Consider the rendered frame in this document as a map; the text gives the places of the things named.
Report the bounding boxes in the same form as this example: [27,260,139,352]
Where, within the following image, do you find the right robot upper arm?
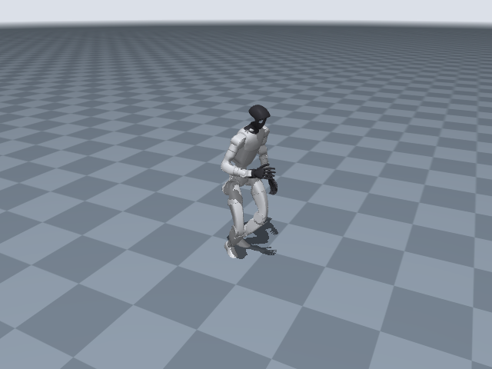
[221,133,246,171]

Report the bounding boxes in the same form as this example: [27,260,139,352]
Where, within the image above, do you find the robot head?
[244,105,271,134]

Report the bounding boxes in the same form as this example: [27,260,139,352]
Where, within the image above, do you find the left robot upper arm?
[258,126,270,155]

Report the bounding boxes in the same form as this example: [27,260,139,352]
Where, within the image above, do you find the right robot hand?
[248,164,276,180]

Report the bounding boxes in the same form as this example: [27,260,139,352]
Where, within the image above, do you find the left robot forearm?
[259,147,271,177]

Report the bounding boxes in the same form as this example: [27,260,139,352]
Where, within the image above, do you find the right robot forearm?
[221,162,252,178]

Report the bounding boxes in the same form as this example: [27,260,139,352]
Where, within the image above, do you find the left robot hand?
[265,170,278,195]

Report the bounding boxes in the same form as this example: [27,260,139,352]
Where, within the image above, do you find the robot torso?
[229,126,265,187]

